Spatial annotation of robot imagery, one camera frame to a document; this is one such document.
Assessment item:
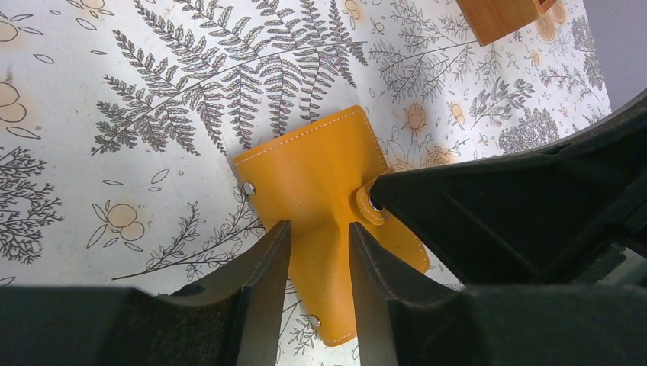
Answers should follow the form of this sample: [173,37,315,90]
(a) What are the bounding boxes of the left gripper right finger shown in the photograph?
[349,223,465,365]

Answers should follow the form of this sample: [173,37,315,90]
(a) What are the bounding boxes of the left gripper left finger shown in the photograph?
[169,220,291,365]

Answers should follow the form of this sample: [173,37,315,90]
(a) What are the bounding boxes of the yellow leather card holder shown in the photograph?
[233,106,430,347]

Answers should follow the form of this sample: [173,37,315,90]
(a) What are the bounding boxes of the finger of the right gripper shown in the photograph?
[369,93,646,284]

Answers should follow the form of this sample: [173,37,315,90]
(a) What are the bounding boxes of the floral patterned table mat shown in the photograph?
[0,0,613,366]

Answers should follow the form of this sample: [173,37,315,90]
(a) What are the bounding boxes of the orange wooden compartment tray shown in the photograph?
[456,0,556,47]

